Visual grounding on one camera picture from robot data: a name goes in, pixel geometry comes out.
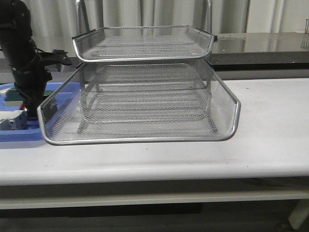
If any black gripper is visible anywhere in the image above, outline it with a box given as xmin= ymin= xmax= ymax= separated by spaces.
xmin=12 ymin=49 xmax=72 ymax=119

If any silver mesh tray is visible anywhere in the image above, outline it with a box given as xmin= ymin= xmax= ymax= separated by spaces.
xmin=39 ymin=58 xmax=241 ymax=145
xmin=81 ymin=84 xmax=211 ymax=124
xmin=72 ymin=25 xmax=219 ymax=63

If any red emergency stop button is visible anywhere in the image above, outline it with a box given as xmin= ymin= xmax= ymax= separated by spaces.
xmin=19 ymin=101 xmax=58 ymax=121

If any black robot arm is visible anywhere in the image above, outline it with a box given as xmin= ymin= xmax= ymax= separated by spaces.
xmin=0 ymin=0 xmax=72 ymax=118

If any white circuit breaker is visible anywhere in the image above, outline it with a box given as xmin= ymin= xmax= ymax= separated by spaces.
xmin=0 ymin=110 xmax=28 ymax=131

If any blue plastic tray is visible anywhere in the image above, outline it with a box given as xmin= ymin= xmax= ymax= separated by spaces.
xmin=0 ymin=82 xmax=83 ymax=143

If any dark grey counter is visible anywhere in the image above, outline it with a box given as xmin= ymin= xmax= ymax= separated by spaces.
xmin=0 ymin=32 xmax=309 ymax=84

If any white table leg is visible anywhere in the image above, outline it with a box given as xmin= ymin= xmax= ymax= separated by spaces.
xmin=288 ymin=199 xmax=309 ymax=230

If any green electrical switch module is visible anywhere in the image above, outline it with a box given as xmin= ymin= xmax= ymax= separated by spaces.
xmin=4 ymin=88 xmax=54 ymax=102

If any silver metal rack frame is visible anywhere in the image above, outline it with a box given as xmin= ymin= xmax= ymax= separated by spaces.
xmin=75 ymin=0 xmax=219 ymax=135

